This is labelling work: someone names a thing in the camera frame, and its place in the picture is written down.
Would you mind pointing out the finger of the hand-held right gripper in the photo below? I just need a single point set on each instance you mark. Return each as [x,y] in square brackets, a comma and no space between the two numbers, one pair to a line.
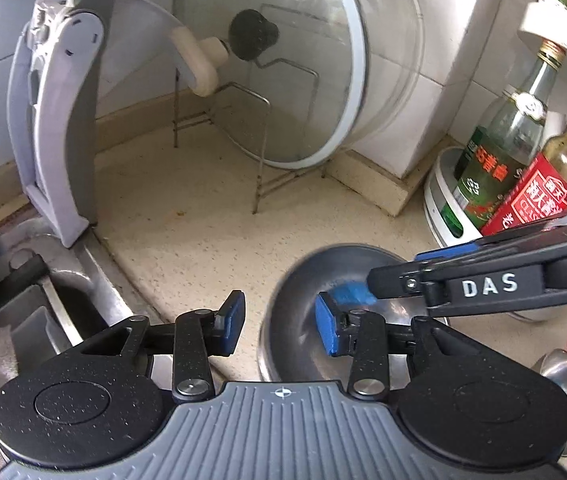
[443,252]
[393,282]

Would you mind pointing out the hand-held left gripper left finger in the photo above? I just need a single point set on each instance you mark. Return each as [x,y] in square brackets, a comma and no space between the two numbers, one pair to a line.
[231,322]

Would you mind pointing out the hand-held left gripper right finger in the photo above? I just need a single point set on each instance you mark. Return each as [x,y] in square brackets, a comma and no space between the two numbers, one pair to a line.
[326,325]

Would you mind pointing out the steel bowl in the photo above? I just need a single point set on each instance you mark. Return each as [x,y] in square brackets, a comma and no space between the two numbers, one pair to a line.
[303,280]
[563,410]

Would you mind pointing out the white two-tier spice rack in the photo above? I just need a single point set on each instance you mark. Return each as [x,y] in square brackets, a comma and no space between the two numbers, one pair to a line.
[436,205]

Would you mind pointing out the red label sauce bottle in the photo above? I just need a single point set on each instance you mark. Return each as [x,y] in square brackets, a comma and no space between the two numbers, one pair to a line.
[533,200]

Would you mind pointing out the green label clear bottle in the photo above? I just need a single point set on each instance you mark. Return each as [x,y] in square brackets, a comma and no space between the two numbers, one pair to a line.
[493,170]

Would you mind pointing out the steel sink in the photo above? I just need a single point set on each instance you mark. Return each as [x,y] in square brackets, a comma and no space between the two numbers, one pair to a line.
[98,280]

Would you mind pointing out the glass pot lid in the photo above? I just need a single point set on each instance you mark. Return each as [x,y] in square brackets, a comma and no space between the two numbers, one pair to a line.
[313,85]

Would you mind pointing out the grey folding plastic stand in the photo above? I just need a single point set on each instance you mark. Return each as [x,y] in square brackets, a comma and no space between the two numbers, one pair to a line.
[63,135]

